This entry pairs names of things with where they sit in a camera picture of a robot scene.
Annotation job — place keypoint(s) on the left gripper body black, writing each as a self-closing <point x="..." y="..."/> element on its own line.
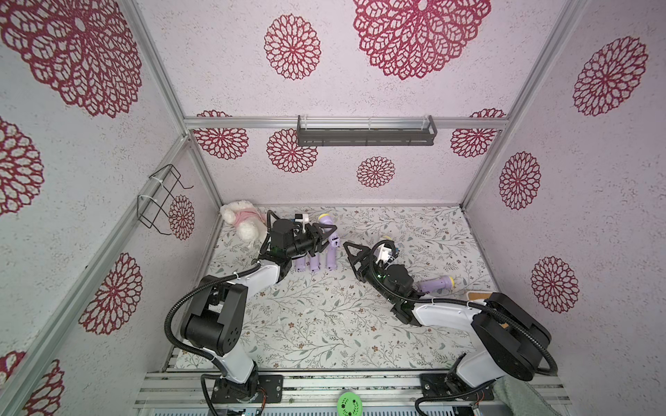
<point x="303" y="243"/>

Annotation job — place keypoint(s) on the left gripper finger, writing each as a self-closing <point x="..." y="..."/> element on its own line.
<point x="316" y="247"/>
<point x="320" y="231"/>

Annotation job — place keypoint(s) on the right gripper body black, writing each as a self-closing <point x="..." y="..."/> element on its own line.
<point x="372" y="263"/>

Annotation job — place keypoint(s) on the purple flashlight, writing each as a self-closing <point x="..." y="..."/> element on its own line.
<point x="332" y="258"/>
<point x="335" y="240"/>
<point x="300" y="264"/>
<point x="314" y="264"/>

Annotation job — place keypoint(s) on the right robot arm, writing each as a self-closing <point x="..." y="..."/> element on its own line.
<point x="508" y="341"/>

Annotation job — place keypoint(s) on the purple flashlight by right arm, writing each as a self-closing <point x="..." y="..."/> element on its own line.
<point x="445" y="283"/>

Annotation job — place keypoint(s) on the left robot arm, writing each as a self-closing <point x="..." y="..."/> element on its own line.
<point x="208" y="320"/>

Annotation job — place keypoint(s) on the white plush toy pink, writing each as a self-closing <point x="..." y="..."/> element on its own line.
<point x="248" y="221"/>

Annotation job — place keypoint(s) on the green round disc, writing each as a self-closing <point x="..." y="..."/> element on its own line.
<point x="349" y="404"/>

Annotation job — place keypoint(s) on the green cloth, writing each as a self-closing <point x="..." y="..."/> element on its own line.
<point x="521" y="398"/>

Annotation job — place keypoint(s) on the black wall shelf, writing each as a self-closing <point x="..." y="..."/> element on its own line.
<point x="367" y="136"/>

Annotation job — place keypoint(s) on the black wire wall rack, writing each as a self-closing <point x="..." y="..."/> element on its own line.
<point x="153" y="206"/>

